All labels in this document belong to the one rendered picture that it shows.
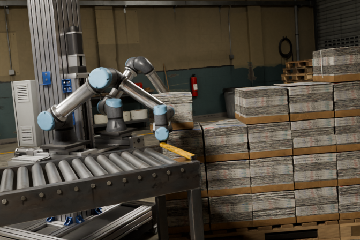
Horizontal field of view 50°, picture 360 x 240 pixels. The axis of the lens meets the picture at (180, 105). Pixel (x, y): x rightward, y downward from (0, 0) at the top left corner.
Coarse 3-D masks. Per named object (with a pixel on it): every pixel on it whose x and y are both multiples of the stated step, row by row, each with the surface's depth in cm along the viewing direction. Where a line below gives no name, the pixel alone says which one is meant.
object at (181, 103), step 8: (160, 96) 250; (168, 96) 250; (176, 96) 250; (184, 96) 250; (168, 104) 251; (176, 104) 251; (184, 104) 251; (152, 112) 252; (176, 112) 252; (184, 112) 252; (152, 120) 252; (168, 120) 252; (176, 120) 252; (184, 120) 252; (192, 120) 252
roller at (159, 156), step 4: (148, 148) 212; (144, 152) 213; (148, 152) 207; (152, 152) 203; (156, 152) 200; (152, 156) 200; (156, 156) 195; (160, 156) 191; (164, 156) 188; (160, 160) 189; (164, 160) 184; (168, 160) 181; (172, 160) 179
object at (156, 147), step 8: (104, 152) 211; (112, 152) 209; (120, 152) 210; (160, 152) 219; (56, 160) 199; (96, 160) 205; (0, 168) 189; (16, 168) 190; (72, 168) 201; (88, 168) 204; (0, 176) 188; (16, 176) 190; (0, 184) 188; (16, 184) 191; (32, 184) 193
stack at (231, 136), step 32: (224, 128) 252; (256, 128) 253; (288, 128) 254; (320, 128) 255; (256, 160) 254; (288, 160) 254; (320, 160) 256; (288, 192) 256; (320, 192) 257; (288, 224) 258; (320, 224) 260
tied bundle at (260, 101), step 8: (240, 88) 277; (248, 88) 269; (256, 88) 260; (264, 88) 252; (272, 88) 251; (280, 88) 251; (240, 96) 266; (248, 96) 251; (256, 96) 251; (264, 96) 251; (272, 96) 252; (280, 96) 252; (240, 104) 270; (248, 104) 252; (256, 104) 252; (264, 104) 252; (272, 104) 252; (280, 104) 252; (240, 112) 273; (248, 112) 252; (256, 112) 252; (264, 112) 252; (272, 112) 252; (280, 112) 252; (288, 112) 252
